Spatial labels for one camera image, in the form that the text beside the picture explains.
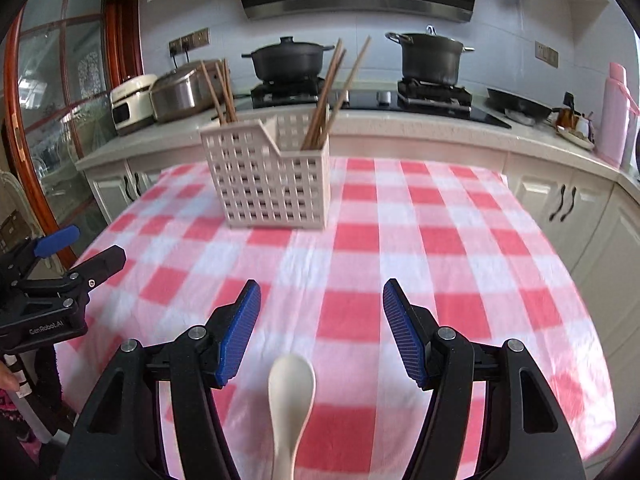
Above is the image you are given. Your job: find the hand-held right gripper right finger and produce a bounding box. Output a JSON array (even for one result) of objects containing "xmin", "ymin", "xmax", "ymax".
[{"xmin": 382, "ymin": 279, "xmax": 586, "ymax": 480}]

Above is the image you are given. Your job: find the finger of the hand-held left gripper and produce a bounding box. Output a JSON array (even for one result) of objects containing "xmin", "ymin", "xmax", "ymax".
[
  {"xmin": 15, "ymin": 245, "xmax": 127, "ymax": 307},
  {"xmin": 0, "ymin": 225, "xmax": 81, "ymax": 286}
]

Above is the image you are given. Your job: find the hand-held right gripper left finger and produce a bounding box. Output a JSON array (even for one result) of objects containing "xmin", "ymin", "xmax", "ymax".
[{"xmin": 59, "ymin": 280, "xmax": 262, "ymax": 480}]

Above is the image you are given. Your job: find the cream plastic spoon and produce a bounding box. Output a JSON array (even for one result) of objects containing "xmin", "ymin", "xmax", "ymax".
[{"xmin": 267, "ymin": 354, "xmax": 317, "ymax": 480}]

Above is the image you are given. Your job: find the beige perforated utensil holder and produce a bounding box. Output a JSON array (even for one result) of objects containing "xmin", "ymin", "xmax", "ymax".
[{"xmin": 200, "ymin": 110, "xmax": 331, "ymax": 231}]

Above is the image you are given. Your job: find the brown wooden chopstick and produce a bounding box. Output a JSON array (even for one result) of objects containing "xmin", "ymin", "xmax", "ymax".
[
  {"xmin": 317, "ymin": 36, "xmax": 372, "ymax": 151},
  {"xmin": 306, "ymin": 49, "xmax": 348, "ymax": 151},
  {"xmin": 200, "ymin": 60, "xmax": 224, "ymax": 125},
  {"xmin": 222, "ymin": 58, "xmax": 238, "ymax": 122},
  {"xmin": 300, "ymin": 38, "xmax": 343, "ymax": 151},
  {"xmin": 214, "ymin": 60, "xmax": 233, "ymax": 123}
]

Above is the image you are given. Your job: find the person's left hand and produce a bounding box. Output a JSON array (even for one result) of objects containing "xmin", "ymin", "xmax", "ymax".
[{"xmin": 0, "ymin": 362, "xmax": 21, "ymax": 392}]

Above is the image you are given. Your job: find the red white checkered tablecloth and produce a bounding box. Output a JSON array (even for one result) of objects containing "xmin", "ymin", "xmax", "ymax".
[{"xmin": 52, "ymin": 156, "xmax": 618, "ymax": 480}]

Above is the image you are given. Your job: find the pink patterned clothing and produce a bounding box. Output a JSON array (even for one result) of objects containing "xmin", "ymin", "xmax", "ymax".
[{"xmin": 0, "ymin": 394, "xmax": 36, "ymax": 442}]

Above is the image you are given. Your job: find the wooden framed glass door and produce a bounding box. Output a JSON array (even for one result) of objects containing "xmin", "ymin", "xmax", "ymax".
[{"xmin": 0, "ymin": 0, "xmax": 143, "ymax": 271}]

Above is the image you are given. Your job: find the white rice cooker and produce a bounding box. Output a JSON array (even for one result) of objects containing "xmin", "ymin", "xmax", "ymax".
[{"xmin": 110, "ymin": 74, "xmax": 159, "ymax": 136}]

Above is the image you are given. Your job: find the stainless steel electric cooker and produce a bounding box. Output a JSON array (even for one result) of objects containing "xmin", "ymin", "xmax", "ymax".
[{"xmin": 150, "ymin": 62, "xmax": 222, "ymax": 123}]

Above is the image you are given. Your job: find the black gas stove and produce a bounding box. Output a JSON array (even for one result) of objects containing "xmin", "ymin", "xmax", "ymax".
[{"xmin": 235, "ymin": 76, "xmax": 512, "ymax": 129}]

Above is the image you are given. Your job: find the black frying pan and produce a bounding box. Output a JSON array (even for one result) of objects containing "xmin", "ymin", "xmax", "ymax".
[{"xmin": 486, "ymin": 87, "xmax": 554, "ymax": 117}]

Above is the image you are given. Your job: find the tray with tea set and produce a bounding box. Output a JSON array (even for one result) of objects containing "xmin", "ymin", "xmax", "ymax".
[{"xmin": 552, "ymin": 92, "xmax": 597, "ymax": 151}]

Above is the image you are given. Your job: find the black casserole pot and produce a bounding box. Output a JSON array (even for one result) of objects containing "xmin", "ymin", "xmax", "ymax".
[{"xmin": 242, "ymin": 36, "xmax": 336, "ymax": 83}]

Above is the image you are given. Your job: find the black stock pot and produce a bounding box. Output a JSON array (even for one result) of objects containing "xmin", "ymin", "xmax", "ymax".
[{"xmin": 385, "ymin": 25, "xmax": 476, "ymax": 86}]

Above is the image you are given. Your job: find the pink thermos bottle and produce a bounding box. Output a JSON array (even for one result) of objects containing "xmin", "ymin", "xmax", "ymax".
[{"xmin": 597, "ymin": 62, "xmax": 640, "ymax": 168}]

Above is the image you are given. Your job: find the brass double wall socket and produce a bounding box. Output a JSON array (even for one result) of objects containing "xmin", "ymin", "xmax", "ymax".
[{"xmin": 169, "ymin": 27, "xmax": 211, "ymax": 56}]

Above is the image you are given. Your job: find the brass single wall socket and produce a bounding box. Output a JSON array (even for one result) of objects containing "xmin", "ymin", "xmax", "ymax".
[{"xmin": 535, "ymin": 41, "xmax": 559, "ymax": 67}]

